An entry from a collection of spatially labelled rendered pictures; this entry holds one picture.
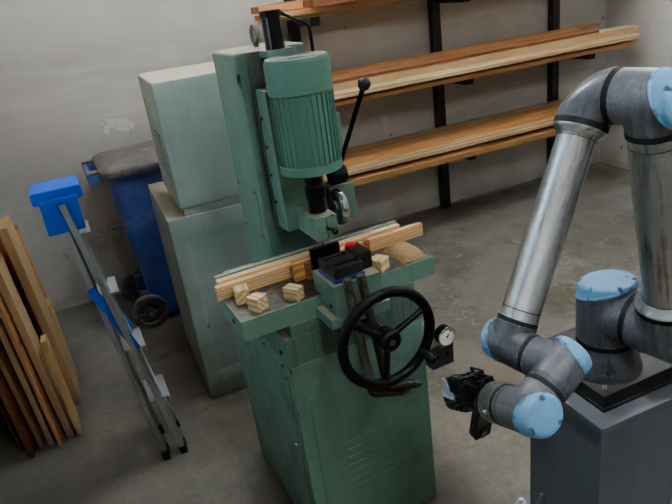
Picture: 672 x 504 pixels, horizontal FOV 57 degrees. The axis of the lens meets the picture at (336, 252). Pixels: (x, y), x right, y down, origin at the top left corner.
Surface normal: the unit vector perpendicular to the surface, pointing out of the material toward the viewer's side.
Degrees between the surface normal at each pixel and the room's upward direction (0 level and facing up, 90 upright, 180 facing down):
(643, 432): 90
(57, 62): 90
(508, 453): 0
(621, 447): 90
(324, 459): 90
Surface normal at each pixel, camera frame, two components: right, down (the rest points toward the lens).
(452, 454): -0.12, -0.91
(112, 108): 0.39, 0.32
